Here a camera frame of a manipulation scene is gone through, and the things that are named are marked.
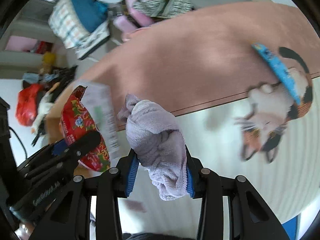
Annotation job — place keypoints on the red plastic bag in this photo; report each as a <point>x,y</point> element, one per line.
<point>26,109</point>

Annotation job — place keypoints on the blue narrow packet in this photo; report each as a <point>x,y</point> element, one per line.
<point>279,69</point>

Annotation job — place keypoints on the red snack packet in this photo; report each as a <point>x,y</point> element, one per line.
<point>76,122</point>

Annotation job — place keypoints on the black cart with clutter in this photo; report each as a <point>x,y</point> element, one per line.
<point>63,75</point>

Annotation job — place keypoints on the plaid folded quilt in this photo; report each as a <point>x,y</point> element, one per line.
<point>81,25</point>

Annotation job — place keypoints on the black white patterned bag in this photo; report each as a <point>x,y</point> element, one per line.
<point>163,9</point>

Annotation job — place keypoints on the white goose plush toy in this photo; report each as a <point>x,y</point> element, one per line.
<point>44,107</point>

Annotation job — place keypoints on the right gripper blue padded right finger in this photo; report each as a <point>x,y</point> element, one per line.
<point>194,167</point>

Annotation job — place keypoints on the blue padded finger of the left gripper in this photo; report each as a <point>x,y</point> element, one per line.
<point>87,143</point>
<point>59,147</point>

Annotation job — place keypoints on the pink table mat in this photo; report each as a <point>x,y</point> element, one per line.
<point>204,58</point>

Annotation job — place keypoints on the lilac towel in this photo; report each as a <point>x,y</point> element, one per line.
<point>155,136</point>

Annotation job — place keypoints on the pink suitcase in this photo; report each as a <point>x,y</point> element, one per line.
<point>127,18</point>

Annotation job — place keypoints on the cat shaped mat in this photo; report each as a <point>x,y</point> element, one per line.
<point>272,108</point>

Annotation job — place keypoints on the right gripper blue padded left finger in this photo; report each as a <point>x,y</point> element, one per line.
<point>128,167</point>

